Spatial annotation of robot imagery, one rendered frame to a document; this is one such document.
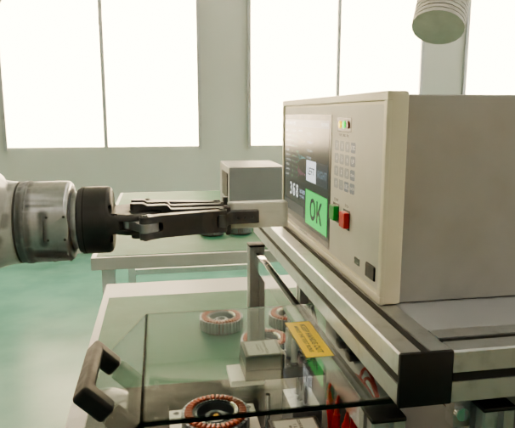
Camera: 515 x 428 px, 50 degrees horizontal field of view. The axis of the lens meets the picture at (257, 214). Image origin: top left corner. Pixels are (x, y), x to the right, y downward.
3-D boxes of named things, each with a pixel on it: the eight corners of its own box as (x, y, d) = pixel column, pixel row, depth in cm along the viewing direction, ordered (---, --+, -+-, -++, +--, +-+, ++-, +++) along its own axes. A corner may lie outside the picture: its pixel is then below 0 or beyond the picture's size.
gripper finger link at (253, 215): (213, 210, 64) (216, 215, 61) (257, 208, 65) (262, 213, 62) (214, 222, 64) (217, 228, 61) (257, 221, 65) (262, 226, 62)
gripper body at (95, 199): (84, 244, 67) (162, 240, 68) (74, 262, 59) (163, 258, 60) (81, 182, 65) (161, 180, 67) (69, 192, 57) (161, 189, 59)
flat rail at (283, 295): (373, 453, 48) (375, 421, 47) (252, 264, 108) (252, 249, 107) (387, 452, 48) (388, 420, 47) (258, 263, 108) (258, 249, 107)
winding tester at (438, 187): (379, 306, 54) (387, 90, 50) (281, 222, 96) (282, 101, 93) (716, 284, 61) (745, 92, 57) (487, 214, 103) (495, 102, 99)
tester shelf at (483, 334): (398, 408, 44) (400, 355, 43) (252, 232, 110) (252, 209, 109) (846, 365, 51) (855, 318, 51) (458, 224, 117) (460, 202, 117)
